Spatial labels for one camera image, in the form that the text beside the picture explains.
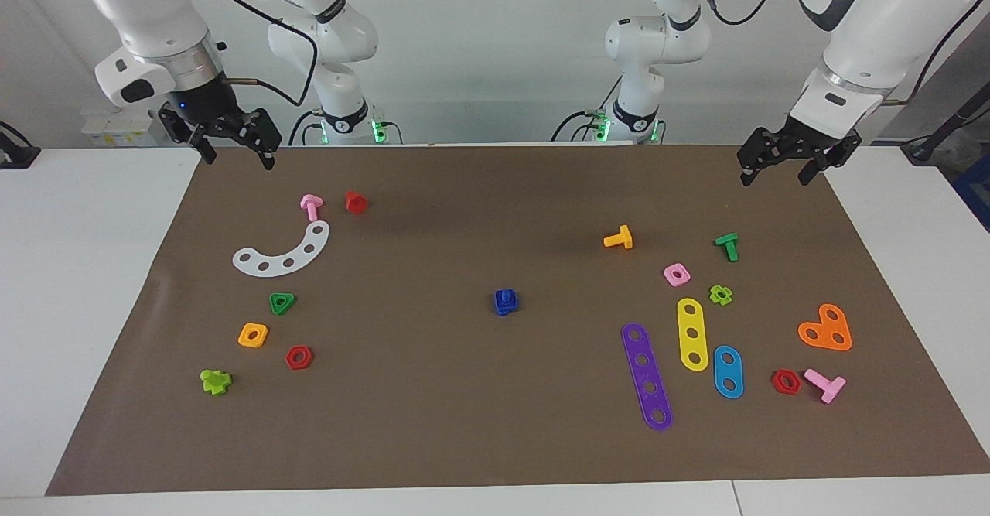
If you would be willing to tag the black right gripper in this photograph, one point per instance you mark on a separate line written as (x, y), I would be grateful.
(209, 114)

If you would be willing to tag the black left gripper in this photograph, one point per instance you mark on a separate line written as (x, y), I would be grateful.
(797, 143)

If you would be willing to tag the blue triangle-head screw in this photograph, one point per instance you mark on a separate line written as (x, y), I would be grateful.
(505, 295)

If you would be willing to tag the blue square nut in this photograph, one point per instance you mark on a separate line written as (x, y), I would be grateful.
(499, 305)

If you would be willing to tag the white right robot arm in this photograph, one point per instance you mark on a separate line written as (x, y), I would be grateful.
(151, 13)

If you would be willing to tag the green plastic screw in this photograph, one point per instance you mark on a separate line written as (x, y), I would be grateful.
(728, 246)

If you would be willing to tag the pink plastic screw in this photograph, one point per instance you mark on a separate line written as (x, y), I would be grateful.
(311, 206)
(826, 384)

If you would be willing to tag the red plastic screw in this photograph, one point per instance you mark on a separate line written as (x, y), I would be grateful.
(356, 203)

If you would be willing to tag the lime green flower nut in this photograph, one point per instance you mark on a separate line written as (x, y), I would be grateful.
(720, 294)

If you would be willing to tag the pink square nut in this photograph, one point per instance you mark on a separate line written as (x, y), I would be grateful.
(676, 274)

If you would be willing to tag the green triangle nut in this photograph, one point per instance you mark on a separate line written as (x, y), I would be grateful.
(281, 303)

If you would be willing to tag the orange plastic screw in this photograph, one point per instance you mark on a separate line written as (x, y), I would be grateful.
(619, 238)

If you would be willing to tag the yellow-orange square nut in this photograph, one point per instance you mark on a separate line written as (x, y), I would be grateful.
(253, 335)

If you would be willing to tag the red hexagon nut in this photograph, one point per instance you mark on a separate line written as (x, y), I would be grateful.
(298, 357)
(786, 381)

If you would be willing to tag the lime green cross-head screw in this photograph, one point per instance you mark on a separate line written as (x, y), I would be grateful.
(216, 381)

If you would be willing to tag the white curved perforated plate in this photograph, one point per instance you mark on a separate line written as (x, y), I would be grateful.
(300, 257)

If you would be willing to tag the white labelled box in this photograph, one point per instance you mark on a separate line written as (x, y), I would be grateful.
(116, 129)

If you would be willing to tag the black pole stand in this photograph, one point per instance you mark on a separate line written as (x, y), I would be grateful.
(940, 133)

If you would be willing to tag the orange heart-shaped plate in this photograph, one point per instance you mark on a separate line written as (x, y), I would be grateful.
(826, 336)

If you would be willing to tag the yellow three-hole plate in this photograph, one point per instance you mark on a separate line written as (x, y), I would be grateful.
(685, 338)

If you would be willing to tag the blue crate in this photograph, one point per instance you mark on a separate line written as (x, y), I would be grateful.
(976, 191)

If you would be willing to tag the blue two-hole plate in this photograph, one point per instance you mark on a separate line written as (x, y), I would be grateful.
(728, 371)

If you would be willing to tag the purple four-hole plate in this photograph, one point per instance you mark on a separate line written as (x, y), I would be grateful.
(640, 357)

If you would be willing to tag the brown table mat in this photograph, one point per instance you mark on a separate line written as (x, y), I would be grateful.
(464, 392)

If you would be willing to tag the black clamp mount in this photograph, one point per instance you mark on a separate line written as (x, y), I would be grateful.
(15, 154)

